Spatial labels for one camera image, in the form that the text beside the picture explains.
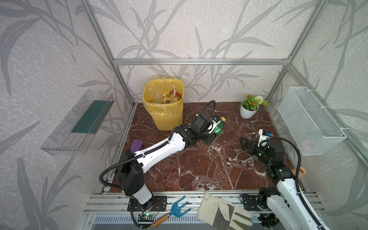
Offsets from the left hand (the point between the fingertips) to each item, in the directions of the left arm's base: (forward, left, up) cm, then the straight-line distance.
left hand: (213, 128), depth 79 cm
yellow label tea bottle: (+25, +30, -3) cm, 39 cm away
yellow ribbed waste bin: (+9, +27, -2) cm, 28 cm away
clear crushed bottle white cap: (+25, +36, -2) cm, 44 cm away
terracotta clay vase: (-20, -46, -9) cm, 51 cm away
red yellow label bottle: (+26, +24, -1) cm, 36 cm away
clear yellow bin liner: (+36, +33, +7) cm, 50 cm away
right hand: (-2, -19, -4) cm, 19 cm away
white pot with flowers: (+25, -29, -8) cm, 39 cm away
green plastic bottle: (0, -3, +2) cm, 4 cm away
